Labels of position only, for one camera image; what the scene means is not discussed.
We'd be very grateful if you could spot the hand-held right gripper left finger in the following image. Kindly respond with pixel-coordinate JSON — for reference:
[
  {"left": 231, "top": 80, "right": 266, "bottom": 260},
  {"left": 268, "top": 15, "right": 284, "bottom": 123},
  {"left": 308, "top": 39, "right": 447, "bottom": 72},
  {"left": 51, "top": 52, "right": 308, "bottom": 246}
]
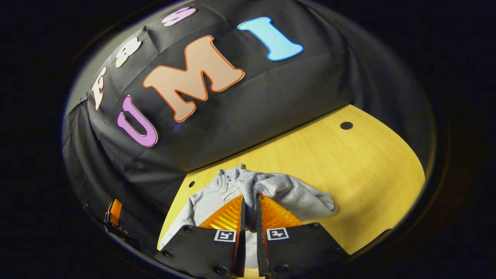
[{"left": 153, "top": 195, "right": 247, "bottom": 278}]

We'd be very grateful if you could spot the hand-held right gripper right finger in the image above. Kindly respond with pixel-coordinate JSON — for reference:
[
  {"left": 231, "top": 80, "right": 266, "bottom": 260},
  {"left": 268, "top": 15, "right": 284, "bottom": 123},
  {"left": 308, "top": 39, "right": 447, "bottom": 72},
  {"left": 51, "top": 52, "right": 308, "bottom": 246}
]
[{"left": 255, "top": 193, "right": 350, "bottom": 278}]

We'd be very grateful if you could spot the grey zip-neck sweatshirt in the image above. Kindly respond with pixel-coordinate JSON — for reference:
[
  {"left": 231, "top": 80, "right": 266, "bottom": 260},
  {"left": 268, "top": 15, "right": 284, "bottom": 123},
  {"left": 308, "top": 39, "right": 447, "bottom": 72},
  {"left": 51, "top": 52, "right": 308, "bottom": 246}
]
[{"left": 160, "top": 164, "right": 338, "bottom": 269}]

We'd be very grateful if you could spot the black backdrop cloth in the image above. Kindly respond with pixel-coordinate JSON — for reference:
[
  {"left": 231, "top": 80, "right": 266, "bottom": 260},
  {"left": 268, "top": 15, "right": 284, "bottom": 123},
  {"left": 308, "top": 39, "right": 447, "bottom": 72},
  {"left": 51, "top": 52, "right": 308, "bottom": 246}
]
[{"left": 62, "top": 0, "right": 436, "bottom": 256}]

